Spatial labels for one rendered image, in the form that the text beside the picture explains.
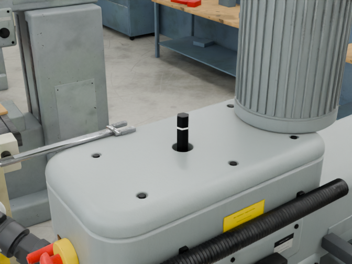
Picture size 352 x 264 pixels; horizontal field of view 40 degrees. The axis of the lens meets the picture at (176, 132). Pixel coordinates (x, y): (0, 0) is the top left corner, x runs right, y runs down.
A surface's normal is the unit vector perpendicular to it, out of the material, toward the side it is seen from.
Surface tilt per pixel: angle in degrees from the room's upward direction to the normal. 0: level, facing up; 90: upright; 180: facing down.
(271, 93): 90
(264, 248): 90
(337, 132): 0
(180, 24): 90
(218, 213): 90
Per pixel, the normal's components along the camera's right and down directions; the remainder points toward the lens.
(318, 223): 0.58, 0.37
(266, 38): -0.65, 0.34
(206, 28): -0.82, 0.26
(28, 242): 0.27, -0.70
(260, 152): 0.00, -0.89
